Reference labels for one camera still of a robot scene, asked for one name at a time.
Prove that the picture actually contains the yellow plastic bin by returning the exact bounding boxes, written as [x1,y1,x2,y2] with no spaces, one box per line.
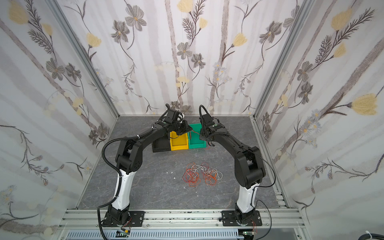
[170,132,189,151]

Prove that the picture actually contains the green plastic bin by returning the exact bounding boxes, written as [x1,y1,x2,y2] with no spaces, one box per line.
[188,124,207,149]

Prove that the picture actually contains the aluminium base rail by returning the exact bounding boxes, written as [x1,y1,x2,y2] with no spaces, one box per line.
[59,208,307,240]

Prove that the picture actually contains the black plastic bin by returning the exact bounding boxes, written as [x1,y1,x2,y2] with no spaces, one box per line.
[152,136,171,153]

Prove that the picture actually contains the red orange white cables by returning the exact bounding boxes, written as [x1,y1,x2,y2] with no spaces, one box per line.
[181,161,224,188]

